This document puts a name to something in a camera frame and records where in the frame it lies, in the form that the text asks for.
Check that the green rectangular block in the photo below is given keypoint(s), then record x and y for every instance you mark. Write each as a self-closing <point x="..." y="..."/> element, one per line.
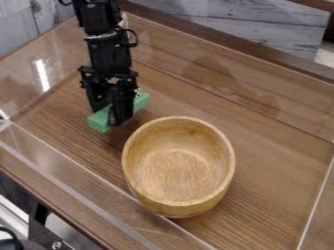
<point x="98" y="120"/>

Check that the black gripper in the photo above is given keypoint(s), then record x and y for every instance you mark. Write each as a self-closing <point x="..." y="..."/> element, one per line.
<point x="111" y="63"/>

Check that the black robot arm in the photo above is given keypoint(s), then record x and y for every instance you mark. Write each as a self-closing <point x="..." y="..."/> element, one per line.
<point x="99" y="16"/>

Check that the clear acrylic tray walls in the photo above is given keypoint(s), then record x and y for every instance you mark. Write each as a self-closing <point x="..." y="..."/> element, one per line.
<point x="267" y="99"/>

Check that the brown wooden bowl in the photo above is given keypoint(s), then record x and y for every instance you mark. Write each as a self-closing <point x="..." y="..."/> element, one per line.
<point x="179" y="164"/>

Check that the black table frame bracket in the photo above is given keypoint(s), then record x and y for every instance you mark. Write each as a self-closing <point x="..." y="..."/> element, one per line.
<point x="39" y="233"/>

